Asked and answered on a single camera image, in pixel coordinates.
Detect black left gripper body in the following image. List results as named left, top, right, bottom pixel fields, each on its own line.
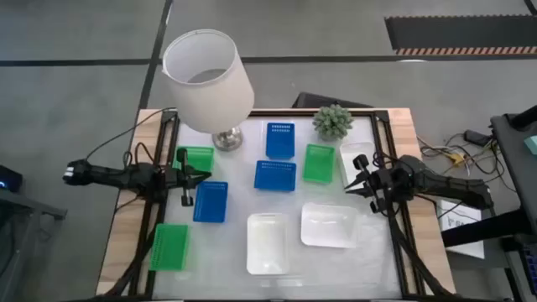
left=158, top=147, right=196, bottom=207

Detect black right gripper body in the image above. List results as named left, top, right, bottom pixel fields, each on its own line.
left=354, top=154, right=414, bottom=215

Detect green plastic mesh basket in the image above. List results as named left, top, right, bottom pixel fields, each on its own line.
left=302, top=143, right=336, bottom=185
left=149, top=222, right=190, bottom=272
left=173, top=145, right=216, bottom=174

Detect blue plastic mesh basket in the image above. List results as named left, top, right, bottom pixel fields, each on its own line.
left=192, top=180, right=229, bottom=224
left=265, top=122, right=296, bottom=161
left=253, top=159, right=298, bottom=193

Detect white plastic basket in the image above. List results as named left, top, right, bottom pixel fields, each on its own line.
left=246, top=212, right=291, bottom=276
left=300, top=201, right=361, bottom=249
left=338, top=141, right=378, bottom=188

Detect potted green succulent plant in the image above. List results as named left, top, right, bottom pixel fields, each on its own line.
left=311, top=104, right=355, bottom=142

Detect table lamp with beige shade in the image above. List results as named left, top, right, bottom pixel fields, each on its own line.
left=161, top=28, right=256, bottom=152

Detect white cardboard box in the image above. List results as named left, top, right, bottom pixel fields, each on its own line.
left=435, top=199, right=486, bottom=260

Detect black chair back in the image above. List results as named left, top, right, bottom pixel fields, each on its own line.
left=292, top=91, right=374, bottom=109

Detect black power adapter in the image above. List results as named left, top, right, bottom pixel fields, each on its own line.
left=463, top=129, right=493, bottom=148

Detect black metal beam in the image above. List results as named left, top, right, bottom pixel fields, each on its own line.
left=441, top=207, right=537, bottom=248

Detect black desk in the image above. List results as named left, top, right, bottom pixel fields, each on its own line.
left=489, top=104, right=537, bottom=236

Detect grey metal table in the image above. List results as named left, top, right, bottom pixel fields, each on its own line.
left=0, top=188, right=68, bottom=302

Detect black hazard-striped floor mat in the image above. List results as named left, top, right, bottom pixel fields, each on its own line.
left=384, top=14, right=537, bottom=56

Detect black speaker with blue light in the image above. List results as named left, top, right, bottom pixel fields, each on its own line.
left=0, top=164, right=24, bottom=194

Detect black aluminium table frame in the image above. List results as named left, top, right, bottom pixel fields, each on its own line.
left=100, top=107, right=458, bottom=301

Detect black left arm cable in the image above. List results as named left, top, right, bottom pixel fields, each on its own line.
left=86, top=107, right=177, bottom=163

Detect tangled floor cables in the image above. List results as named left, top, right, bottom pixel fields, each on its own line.
left=417, top=133, right=518, bottom=194

